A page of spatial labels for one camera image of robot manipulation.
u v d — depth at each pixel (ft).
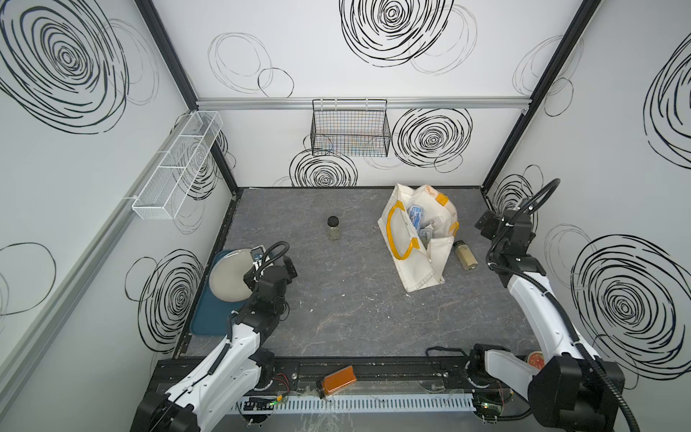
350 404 3.16
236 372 1.69
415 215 3.25
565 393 1.34
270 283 1.99
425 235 3.07
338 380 2.32
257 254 2.26
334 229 3.18
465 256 3.00
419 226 3.16
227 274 3.01
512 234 1.92
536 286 1.66
